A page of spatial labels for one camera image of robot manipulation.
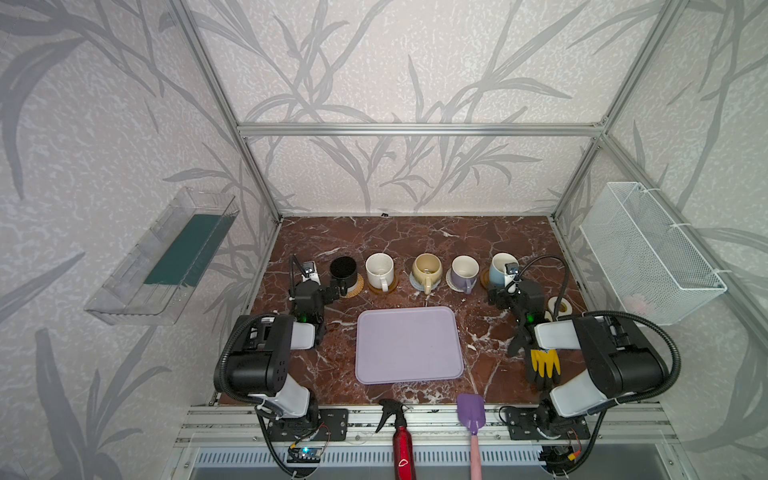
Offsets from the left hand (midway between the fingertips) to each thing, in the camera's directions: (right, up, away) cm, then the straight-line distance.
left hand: (320, 268), depth 94 cm
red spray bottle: (+26, -39, -26) cm, 53 cm away
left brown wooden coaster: (+22, -8, +4) cm, 24 cm away
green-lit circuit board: (+3, -43, -23) cm, 49 cm away
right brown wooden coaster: (+55, -4, +7) cm, 55 cm away
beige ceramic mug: (+34, -1, +7) cm, 35 cm away
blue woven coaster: (+31, -6, +4) cm, 32 cm away
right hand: (+60, -1, +1) cm, 60 cm away
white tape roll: (+79, -13, +1) cm, 80 cm away
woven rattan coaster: (+11, -7, +5) cm, 14 cm away
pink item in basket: (+84, -7, -22) cm, 87 cm away
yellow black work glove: (+66, -26, -13) cm, 72 cm away
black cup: (+8, -1, -2) cm, 8 cm away
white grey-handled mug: (+47, -2, +6) cm, 48 cm away
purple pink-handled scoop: (+44, -35, -20) cm, 59 cm away
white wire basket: (+80, +3, -33) cm, 87 cm away
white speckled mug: (+19, -1, +4) cm, 19 cm away
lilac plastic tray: (+28, -22, -6) cm, 36 cm away
